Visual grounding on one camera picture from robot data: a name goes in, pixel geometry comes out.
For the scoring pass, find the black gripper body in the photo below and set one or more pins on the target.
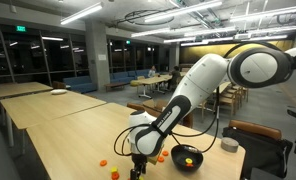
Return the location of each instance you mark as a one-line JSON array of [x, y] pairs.
[[139, 161]]

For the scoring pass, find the yellow plastic disc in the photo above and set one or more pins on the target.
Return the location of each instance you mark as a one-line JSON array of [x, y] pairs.
[[113, 169], [188, 160]]

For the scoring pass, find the orange plastic disc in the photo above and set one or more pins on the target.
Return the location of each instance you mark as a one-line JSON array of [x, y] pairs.
[[115, 175], [190, 165], [160, 159], [165, 153], [103, 162]]

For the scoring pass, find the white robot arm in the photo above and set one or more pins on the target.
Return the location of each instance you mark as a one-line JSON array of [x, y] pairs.
[[201, 80]]

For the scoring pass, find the black bowl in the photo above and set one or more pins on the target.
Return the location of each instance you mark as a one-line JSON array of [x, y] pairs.
[[179, 156]]

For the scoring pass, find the yellow pouf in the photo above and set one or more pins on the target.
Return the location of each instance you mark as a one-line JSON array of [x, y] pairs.
[[135, 83]]

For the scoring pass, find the low wooden bench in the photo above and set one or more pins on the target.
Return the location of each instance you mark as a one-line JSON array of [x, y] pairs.
[[115, 84]]

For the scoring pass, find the wooden dining table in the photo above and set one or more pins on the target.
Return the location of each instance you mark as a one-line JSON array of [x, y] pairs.
[[153, 80]]

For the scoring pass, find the long blue sofa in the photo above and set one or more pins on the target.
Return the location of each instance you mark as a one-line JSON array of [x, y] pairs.
[[121, 76]]

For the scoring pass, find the seated person light shirt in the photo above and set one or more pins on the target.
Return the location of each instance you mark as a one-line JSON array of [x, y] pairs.
[[152, 71]]

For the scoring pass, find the seated person dark clothes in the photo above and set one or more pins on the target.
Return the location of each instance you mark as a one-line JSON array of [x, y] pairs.
[[174, 75]]

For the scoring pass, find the wooden table with plate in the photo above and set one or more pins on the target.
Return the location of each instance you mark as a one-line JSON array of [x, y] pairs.
[[48, 106]]

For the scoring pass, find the white plate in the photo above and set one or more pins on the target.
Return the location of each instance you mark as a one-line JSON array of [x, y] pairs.
[[58, 91]]

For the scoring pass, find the wooden chair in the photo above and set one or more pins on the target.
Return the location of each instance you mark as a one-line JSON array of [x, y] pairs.
[[228, 100]]

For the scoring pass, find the white paper notice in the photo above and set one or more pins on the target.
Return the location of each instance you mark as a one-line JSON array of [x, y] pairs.
[[102, 57]]

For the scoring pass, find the small green exit sign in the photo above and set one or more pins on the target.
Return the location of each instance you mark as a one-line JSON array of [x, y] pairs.
[[128, 42]]

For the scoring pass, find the black bag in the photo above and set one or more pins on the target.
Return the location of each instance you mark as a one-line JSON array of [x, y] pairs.
[[261, 153]]

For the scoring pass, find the linear ceiling light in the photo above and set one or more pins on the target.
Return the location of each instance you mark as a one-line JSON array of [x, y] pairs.
[[184, 10], [83, 12], [151, 32], [271, 12]]

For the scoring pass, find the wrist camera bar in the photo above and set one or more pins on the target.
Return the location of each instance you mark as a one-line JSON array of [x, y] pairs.
[[153, 159]]

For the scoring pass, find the grey duct tape roll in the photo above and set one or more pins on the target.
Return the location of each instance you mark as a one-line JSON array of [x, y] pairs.
[[230, 145]]

